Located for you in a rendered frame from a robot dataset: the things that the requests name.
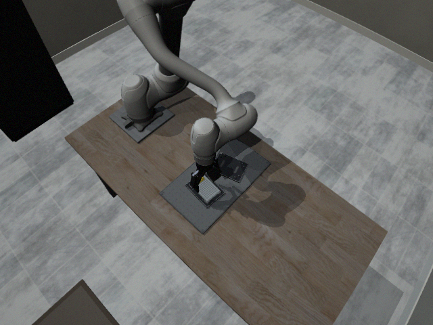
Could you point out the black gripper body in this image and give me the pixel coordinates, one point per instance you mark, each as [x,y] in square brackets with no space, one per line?
[201,168]

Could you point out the clear rectangular plastic lid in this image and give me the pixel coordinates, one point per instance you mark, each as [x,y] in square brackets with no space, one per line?
[207,189]

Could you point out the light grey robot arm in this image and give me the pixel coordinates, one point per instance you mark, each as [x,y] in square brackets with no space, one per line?
[172,75]

